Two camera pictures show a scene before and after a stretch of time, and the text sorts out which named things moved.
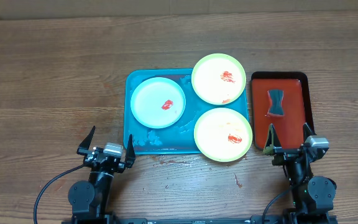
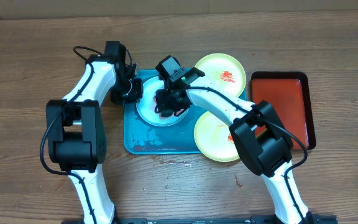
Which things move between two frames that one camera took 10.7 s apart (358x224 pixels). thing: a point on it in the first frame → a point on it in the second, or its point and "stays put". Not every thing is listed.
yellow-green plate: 219,79 stays put
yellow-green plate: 223,134 stays put
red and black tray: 281,99 stays put
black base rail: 278,219 stays put
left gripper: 130,158 → 136,98
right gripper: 286,156 → 168,109
